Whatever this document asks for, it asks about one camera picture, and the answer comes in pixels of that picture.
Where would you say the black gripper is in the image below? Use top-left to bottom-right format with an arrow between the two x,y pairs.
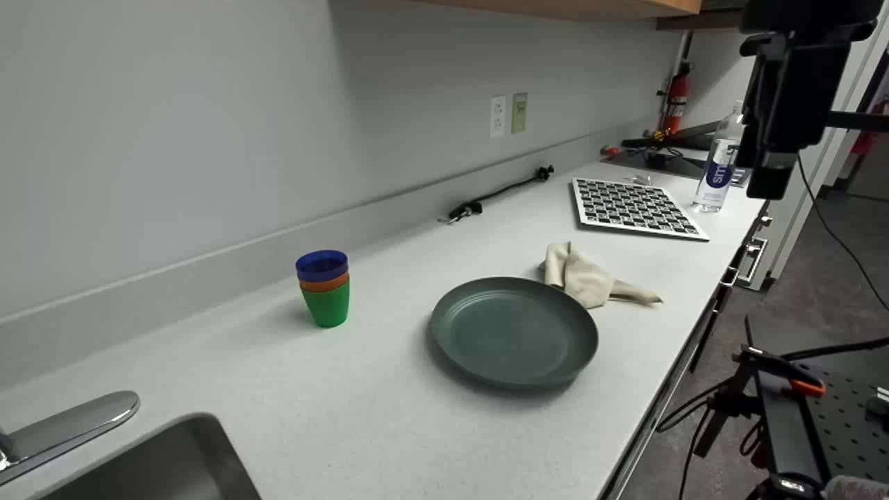
737,30 -> 841,202

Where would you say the cream cloth towel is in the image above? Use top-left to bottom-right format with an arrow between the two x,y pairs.
539,239 -> 667,311

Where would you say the grey round plate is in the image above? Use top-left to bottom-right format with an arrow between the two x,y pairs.
424,275 -> 603,393

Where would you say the clear water bottle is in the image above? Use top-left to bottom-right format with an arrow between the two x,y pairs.
691,108 -> 750,218

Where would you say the metal drawer latch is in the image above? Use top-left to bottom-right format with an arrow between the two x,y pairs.
721,234 -> 773,295

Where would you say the red fire extinguisher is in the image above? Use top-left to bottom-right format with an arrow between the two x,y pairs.
656,33 -> 694,143

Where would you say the black white checkerboard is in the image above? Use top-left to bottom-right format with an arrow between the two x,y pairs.
566,176 -> 710,245

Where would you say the black tripod stand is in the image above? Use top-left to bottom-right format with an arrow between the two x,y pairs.
691,316 -> 830,500

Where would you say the thin black rod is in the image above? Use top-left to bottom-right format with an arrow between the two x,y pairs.
444,165 -> 559,225

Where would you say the black perforated breadboard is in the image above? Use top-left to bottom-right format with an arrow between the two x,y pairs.
794,357 -> 889,484

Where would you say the white cloth bundle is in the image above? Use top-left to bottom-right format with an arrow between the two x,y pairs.
819,472 -> 889,500

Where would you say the blue plastic cup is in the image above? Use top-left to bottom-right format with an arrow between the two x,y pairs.
293,247 -> 353,286

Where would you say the orange plastic cup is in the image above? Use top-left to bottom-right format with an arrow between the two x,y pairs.
298,272 -> 353,298

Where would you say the green plastic cup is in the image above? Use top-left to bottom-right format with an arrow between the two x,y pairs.
299,282 -> 356,330

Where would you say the steel sink basin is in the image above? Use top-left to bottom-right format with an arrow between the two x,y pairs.
37,411 -> 264,500

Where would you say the silver faucet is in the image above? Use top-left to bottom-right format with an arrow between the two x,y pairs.
0,389 -> 141,489

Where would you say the black hanging cable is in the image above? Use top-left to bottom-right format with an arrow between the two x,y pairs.
792,151 -> 889,316

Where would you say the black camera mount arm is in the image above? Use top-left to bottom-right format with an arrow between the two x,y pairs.
824,108 -> 889,133

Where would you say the black stereo camera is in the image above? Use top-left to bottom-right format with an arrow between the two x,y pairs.
737,0 -> 887,40

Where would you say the black cable by breadboard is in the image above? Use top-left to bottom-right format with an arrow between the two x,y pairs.
778,334 -> 889,368

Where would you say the red handled clamp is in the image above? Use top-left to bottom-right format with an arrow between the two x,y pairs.
737,344 -> 830,400

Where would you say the beige wall outlet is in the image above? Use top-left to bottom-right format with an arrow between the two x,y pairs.
507,90 -> 530,136

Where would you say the white wall outlet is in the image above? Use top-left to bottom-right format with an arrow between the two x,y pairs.
487,95 -> 512,143

